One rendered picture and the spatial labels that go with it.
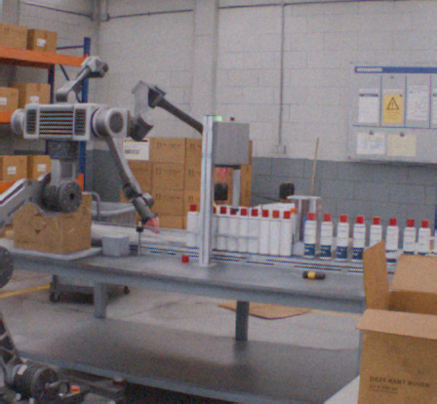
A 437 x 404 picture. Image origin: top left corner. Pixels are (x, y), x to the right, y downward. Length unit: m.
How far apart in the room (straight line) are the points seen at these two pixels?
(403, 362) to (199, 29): 7.32
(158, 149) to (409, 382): 5.66
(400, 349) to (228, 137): 1.78
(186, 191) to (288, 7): 2.53
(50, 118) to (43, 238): 0.60
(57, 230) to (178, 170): 3.78
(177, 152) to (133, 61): 2.53
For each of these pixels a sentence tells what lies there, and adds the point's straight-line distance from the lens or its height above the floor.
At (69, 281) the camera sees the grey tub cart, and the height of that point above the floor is 0.20.
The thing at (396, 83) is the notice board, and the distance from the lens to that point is 7.55.
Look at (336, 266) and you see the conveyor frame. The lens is 3.21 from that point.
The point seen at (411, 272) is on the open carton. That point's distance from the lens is 1.96.
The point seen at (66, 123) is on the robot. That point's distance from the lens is 3.07.
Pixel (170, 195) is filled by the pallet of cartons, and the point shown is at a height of 0.83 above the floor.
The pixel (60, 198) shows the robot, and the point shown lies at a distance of 3.09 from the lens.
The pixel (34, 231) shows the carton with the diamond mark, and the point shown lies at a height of 0.94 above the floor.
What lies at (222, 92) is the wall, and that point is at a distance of 8.51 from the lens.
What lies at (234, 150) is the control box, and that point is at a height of 1.35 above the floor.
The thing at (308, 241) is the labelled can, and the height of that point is 0.96.
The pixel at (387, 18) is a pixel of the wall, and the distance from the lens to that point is 7.80.
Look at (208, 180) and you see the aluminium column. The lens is 3.24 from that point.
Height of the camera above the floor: 1.40
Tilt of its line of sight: 3 degrees down
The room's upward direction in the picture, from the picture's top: 2 degrees clockwise
